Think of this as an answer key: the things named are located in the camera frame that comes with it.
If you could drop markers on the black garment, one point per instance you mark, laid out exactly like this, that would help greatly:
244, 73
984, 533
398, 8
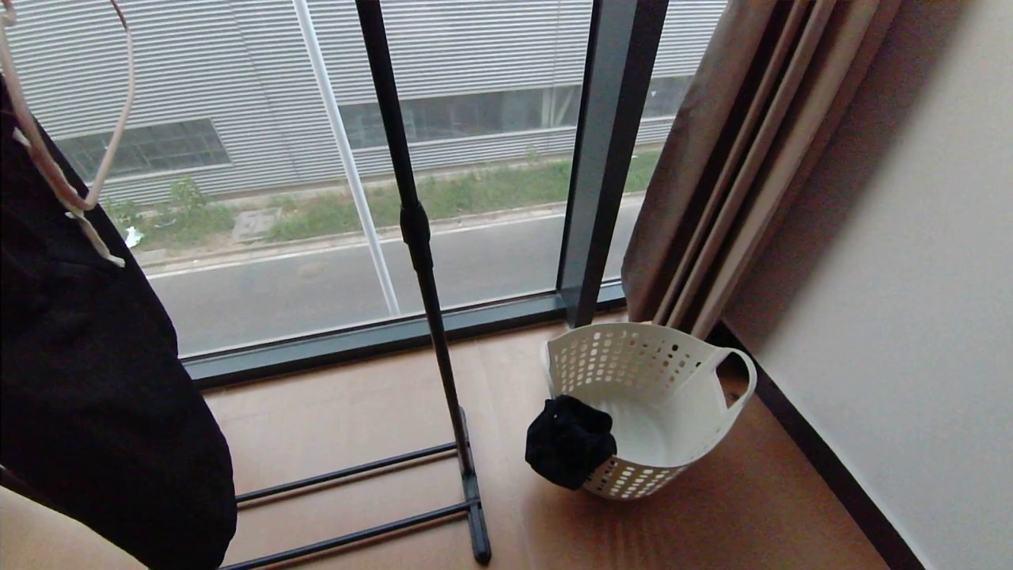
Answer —
570, 443

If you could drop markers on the black shorts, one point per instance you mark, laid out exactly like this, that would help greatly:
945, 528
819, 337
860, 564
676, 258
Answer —
95, 396

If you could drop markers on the black clothes rack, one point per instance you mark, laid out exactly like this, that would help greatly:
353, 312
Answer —
415, 229

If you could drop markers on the white laundry basket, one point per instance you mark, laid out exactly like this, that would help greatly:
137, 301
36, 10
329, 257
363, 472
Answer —
681, 412

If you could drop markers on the pink clothes hanger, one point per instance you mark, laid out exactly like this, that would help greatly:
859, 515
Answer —
127, 103

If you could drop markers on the window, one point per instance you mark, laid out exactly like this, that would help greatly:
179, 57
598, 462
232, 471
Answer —
609, 158

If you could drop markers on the beige curtain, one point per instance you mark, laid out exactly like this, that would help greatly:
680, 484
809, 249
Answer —
712, 158

